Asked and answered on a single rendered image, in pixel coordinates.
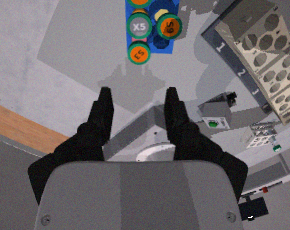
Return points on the beige bucket adapter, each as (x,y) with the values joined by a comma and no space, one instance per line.
(279,101)
(270,74)
(283,117)
(248,18)

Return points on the white tube rack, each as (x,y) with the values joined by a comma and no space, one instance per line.
(249,138)

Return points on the blue tube rack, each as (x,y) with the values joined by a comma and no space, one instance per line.
(157,43)

